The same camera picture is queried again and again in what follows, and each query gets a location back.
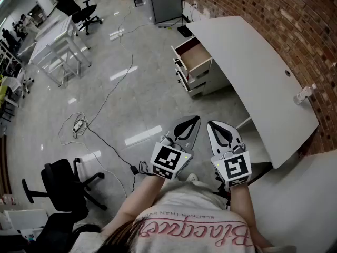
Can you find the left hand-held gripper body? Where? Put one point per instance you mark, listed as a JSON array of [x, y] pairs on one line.
[[168, 159]]

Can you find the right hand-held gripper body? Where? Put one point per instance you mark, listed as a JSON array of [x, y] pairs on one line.
[[234, 169]]

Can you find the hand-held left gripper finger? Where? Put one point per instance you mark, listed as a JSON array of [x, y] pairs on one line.
[[177, 130], [195, 137]]

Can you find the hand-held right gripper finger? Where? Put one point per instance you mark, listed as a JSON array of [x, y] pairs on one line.
[[212, 144], [233, 136]]

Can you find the person's right forearm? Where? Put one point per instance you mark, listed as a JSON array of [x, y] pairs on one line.
[[242, 207]]

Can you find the person's left forearm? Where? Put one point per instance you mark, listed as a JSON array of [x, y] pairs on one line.
[[137, 202]]

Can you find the white desk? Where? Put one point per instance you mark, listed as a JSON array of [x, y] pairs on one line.
[[250, 62]]

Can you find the white clog shoe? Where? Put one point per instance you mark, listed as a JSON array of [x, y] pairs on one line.
[[192, 177]]

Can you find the black power adapter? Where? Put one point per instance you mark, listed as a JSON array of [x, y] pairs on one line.
[[134, 169]]

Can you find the white printed t-shirt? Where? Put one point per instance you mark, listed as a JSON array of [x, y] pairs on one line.
[[189, 202]]

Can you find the clear plastic water bottle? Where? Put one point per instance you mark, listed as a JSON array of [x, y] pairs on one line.
[[304, 95]]

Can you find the white power strip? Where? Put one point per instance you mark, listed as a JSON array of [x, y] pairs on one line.
[[116, 35], [77, 126]]

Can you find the black wifi router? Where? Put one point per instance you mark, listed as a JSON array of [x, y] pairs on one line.
[[185, 31]]

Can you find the black office chair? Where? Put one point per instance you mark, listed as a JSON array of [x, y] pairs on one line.
[[87, 12], [65, 188]]

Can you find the grey metal cabinet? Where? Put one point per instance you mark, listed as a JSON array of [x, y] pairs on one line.
[[166, 1]]

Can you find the white storage box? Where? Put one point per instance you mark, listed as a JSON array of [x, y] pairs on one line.
[[26, 219]]

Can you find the white office chair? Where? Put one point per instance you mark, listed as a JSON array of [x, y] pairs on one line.
[[18, 82]]

